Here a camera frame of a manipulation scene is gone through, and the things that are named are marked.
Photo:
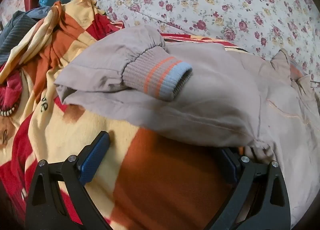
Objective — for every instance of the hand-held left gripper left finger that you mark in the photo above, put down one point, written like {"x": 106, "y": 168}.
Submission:
{"x": 96, "y": 155}

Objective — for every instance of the grey striped cloth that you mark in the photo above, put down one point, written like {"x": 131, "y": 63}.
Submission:
{"x": 17, "y": 30}

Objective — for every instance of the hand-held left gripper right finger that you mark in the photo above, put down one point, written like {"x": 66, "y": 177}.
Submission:
{"x": 233, "y": 168}

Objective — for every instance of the white floral quilt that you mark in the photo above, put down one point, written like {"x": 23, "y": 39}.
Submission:
{"x": 200, "y": 2}

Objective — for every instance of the orange yellow red patterned blanket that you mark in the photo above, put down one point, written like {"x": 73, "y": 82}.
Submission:
{"x": 100, "y": 125}

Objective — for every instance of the beige jacket with striped cuffs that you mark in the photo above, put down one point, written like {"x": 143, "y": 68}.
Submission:
{"x": 212, "y": 95}

